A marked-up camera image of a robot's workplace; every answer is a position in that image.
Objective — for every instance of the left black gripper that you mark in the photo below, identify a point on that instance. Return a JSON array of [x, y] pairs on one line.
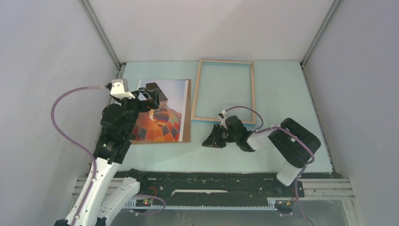
[[144, 105]]

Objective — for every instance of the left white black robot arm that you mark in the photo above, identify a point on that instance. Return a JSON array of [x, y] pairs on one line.
[[92, 207]]

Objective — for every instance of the hot air balloon photo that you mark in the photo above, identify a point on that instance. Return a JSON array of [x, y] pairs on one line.
[[162, 115]]

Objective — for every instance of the brown cardboard backing board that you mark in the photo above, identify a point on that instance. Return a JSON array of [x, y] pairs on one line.
[[187, 124]]

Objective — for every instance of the left small circuit board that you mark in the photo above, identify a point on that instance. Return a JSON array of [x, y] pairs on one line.
[[144, 202]]

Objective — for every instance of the small circuit board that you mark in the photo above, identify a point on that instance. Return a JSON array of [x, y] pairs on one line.
[[144, 202], [284, 208]]

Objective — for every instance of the wooden picture frame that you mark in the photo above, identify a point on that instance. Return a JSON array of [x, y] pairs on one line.
[[220, 85]]

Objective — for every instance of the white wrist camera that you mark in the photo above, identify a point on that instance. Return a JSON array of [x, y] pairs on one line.
[[119, 89], [222, 118]]

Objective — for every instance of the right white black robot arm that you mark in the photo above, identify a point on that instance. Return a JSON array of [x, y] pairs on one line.
[[293, 141]]

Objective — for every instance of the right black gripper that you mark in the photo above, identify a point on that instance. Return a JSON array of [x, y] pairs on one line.
[[214, 139]]

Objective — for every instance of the right small circuit board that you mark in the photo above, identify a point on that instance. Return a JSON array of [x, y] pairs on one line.
[[284, 208]]

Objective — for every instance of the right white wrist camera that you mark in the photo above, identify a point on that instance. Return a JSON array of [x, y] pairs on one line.
[[222, 118]]

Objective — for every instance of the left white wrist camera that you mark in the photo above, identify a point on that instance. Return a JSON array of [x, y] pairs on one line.
[[119, 89]]

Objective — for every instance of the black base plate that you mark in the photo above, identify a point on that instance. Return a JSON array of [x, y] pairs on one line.
[[200, 189]]

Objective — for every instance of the aluminium rail frame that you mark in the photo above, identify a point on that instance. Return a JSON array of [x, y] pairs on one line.
[[314, 189]]

